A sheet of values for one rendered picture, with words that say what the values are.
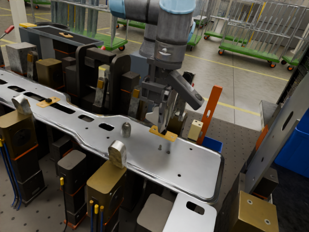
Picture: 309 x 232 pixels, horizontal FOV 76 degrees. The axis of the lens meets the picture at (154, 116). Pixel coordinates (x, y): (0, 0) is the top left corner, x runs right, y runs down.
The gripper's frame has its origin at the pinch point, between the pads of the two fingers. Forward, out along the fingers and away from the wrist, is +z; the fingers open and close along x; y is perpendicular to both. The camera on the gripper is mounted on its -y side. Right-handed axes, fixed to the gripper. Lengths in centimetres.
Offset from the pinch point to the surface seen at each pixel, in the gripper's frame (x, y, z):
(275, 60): -675, -125, 90
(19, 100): 15.3, 39.1, -3.1
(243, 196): 10.5, -24.5, 3.1
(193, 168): 2.0, -11.6, 8.7
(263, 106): -57, -33, 7
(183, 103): -13.9, -1.3, -2.9
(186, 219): 18.3, -14.3, 8.7
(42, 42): -177, 262, 49
